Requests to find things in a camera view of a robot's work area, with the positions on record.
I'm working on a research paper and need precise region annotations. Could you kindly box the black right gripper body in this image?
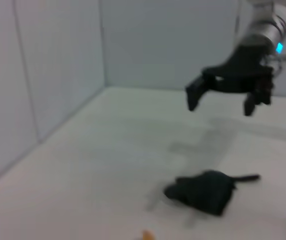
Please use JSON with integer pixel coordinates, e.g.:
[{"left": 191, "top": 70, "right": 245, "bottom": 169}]
[{"left": 202, "top": 44, "right": 274, "bottom": 95}]

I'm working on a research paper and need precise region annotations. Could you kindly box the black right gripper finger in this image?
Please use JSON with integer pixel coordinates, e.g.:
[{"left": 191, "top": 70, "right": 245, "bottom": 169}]
[
  {"left": 184, "top": 75, "right": 211, "bottom": 113},
  {"left": 243, "top": 74, "right": 275, "bottom": 117}
]

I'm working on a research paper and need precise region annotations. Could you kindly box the large brown water stain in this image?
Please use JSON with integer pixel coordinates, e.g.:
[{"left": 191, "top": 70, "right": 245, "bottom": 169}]
[{"left": 142, "top": 229, "right": 156, "bottom": 240}]

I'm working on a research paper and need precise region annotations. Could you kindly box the dark blue rag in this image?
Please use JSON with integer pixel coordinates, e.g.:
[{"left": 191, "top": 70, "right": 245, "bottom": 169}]
[{"left": 163, "top": 169, "right": 261, "bottom": 218}]

